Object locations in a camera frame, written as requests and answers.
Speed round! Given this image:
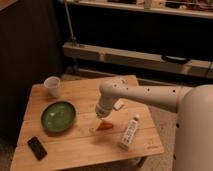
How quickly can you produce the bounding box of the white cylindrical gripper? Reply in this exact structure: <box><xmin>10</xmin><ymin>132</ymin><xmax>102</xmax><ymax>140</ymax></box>
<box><xmin>95</xmin><ymin>101</ymin><xmax>113</xmax><ymax>118</ymax></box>

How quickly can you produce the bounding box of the red pepper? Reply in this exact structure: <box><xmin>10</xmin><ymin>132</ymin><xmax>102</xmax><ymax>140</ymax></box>
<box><xmin>97</xmin><ymin>122</ymin><xmax>113</xmax><ymax>131</ymax></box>

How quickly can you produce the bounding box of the yellow sponge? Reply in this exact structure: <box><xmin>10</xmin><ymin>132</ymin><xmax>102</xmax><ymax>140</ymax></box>
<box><xmin>89</xmin><ymin>117</ymin><xmax>102</xmax><ymax>132</ymax></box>

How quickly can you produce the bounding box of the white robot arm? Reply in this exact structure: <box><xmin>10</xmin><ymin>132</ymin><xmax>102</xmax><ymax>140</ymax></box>
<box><xmin>95</xmin><ymin>77</ymin><xmax>213</xmax><ymax>171</ymax></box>

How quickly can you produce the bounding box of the white sponge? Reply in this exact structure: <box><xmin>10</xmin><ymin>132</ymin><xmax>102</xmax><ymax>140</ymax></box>
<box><xmin>113</xmin><ymin>101</ymin><xmax>124</xmax><ymax>110</ymax></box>

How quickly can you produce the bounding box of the wooden table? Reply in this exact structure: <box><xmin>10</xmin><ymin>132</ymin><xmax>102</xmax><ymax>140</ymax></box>
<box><xmin>10</xmin><ymin>78</ymin><xmax>164</xmax><ymax>171</ymax></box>

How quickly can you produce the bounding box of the green bowl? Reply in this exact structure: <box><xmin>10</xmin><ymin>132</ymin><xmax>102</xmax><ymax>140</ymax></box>
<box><xmin>41</xmin><ymin>101</ymin><xmax>76</xmax><ymax>133</ymax></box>

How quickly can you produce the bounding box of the clear plastic cup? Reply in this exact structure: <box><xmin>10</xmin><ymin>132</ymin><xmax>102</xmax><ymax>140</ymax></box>
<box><xmin>44</xmin><ymin>76</ymin><xmax>60</xmax><ymax>98</ymax></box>

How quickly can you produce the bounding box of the white lower shelf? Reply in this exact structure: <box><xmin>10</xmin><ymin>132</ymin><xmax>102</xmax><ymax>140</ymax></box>
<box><xmin>63</xmin><ymin>42</ymin><xmax>213</xmax><ymax>78</ymax></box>

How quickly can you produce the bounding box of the white shelf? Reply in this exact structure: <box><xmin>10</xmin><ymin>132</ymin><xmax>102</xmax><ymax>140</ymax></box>
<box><xmin>63</xmin><ymin>42</ymin><xmax>213</xmax><ymax>78</ymax></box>
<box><xmin>58</xmin><ymin>0</ymin><xmax>213</xmax><ymax>19</ymax></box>

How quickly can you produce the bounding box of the metal pole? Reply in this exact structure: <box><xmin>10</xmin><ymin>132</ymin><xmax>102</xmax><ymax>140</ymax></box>
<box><xmin>64</xmin><ymin>0</ymin><xmax>76</xmax><ymax>45</ymax></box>

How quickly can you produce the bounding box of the black phone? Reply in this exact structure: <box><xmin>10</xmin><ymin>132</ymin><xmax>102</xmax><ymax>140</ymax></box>
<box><xmin>27</xmin><ymin>136</ymin><xmax>47</xmax><ymax>160</ymax></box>

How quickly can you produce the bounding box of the white upper shelf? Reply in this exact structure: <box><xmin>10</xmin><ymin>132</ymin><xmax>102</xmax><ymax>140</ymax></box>
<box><xmin>58</xmin><ymin>0</ymin><xmax>213</xmax><ymax>19</ymax></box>

